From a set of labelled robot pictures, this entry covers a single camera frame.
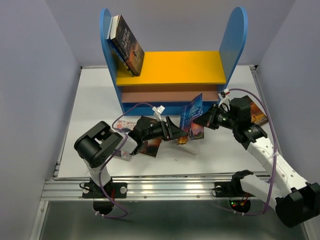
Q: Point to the A Tale of Two Cities book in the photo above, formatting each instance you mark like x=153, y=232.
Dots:
x=129, y=47

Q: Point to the Little Women book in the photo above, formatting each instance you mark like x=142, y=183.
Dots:
x=124, y=127

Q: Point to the Animal Farm book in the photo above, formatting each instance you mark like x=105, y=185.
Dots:
x=110, y=36

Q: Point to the Edward Tulane book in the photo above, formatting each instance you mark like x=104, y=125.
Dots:
x=258, y=117

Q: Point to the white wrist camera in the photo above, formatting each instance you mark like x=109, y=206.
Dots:
x=224, y=97
x=157, y=112

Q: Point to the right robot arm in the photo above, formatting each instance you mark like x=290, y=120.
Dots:
x=293, y=198

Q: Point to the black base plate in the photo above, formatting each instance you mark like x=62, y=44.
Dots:
x=228, y=189
x=115, y=190

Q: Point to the Jane Eyre book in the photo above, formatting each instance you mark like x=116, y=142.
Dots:
x=189, y=113

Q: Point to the Three Days to See book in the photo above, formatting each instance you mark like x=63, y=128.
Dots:
x=152, y=146

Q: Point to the aluminium mounting rail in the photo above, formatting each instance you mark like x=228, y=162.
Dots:
x=144, y=188

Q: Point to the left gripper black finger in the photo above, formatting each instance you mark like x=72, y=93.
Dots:
x=173, y=130
x=179, y=139

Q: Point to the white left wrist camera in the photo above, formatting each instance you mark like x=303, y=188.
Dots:
x=157, y=112

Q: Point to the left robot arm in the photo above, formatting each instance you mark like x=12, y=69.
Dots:
x=100, y=143

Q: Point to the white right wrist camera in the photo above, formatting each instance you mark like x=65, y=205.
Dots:
x=224, y=97

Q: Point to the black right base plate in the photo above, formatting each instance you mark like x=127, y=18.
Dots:
x=228, y=189

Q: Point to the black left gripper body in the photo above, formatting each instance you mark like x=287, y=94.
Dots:
x=164, y=131

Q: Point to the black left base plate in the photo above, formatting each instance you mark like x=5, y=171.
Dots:
x=115, y=190

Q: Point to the blue wooden bookshelf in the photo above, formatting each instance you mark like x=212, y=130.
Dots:
x=173, y=78

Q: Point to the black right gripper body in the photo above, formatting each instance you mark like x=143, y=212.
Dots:
x=215, y=121

